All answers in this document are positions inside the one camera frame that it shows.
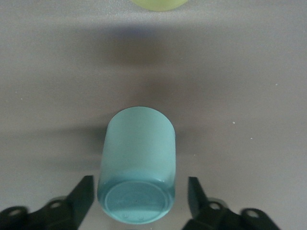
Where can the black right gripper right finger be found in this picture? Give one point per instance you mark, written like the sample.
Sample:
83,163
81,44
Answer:
197,203

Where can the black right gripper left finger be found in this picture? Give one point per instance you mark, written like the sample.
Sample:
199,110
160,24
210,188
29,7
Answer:
81,203

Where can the yellow plastic cup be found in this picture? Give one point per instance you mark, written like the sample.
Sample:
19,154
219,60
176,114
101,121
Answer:
158,4

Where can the teal plastic cup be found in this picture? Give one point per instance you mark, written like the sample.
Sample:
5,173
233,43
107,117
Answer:
139,148

